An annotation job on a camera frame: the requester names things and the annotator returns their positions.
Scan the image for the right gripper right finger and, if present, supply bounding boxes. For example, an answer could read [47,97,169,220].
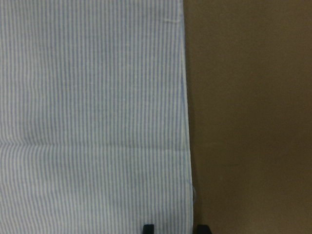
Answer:
[196,224,212,234]

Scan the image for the light blue striped shirt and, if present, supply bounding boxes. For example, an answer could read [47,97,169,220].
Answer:
[0,0,194,234]

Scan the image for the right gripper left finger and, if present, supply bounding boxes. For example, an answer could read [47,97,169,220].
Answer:
[142,224,155,234]

